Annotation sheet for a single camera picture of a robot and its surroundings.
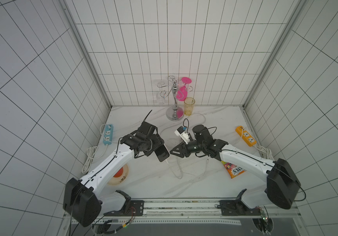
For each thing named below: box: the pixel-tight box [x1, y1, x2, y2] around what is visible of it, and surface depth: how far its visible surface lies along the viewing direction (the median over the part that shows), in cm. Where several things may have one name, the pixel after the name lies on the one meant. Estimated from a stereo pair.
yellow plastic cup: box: [183, 96, 196, 117], surface depth 111 cm
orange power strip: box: [234, 125, 257, 148], surface depth 99 cm
